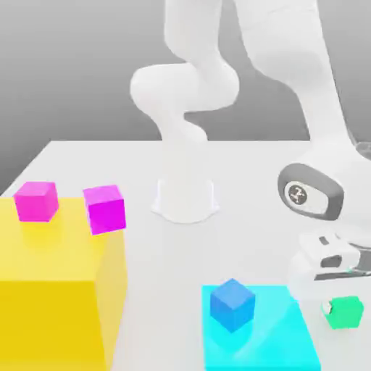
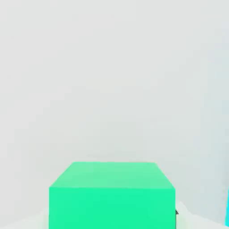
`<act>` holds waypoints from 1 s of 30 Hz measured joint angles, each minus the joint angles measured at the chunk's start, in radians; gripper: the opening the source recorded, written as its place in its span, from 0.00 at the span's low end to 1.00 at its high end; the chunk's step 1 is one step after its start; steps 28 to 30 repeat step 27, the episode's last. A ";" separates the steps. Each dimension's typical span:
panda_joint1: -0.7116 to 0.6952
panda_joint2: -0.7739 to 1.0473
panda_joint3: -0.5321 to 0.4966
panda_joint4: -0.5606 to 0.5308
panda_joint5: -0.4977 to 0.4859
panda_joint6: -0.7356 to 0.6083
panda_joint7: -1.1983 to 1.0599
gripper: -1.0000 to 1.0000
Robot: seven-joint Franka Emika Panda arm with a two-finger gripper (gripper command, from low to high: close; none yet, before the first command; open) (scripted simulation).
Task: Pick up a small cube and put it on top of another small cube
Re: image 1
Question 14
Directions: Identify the small magenta cube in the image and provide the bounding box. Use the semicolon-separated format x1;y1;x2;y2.
82;184;128;236

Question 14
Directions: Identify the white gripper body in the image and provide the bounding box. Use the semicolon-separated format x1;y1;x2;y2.
288;251;371;301

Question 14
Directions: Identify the large yellow box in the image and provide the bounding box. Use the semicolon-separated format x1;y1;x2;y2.
0;196;129;371

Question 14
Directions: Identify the small green cube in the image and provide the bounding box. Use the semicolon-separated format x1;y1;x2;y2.
320;295;365;330

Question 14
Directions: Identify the large cyan box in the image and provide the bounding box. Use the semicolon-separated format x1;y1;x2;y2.
201;285;322;371

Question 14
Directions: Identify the small blue cube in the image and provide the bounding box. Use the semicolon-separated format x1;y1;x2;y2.
209;278;257;334

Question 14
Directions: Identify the small pink cube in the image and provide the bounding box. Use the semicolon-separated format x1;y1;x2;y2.
13;181;60;223

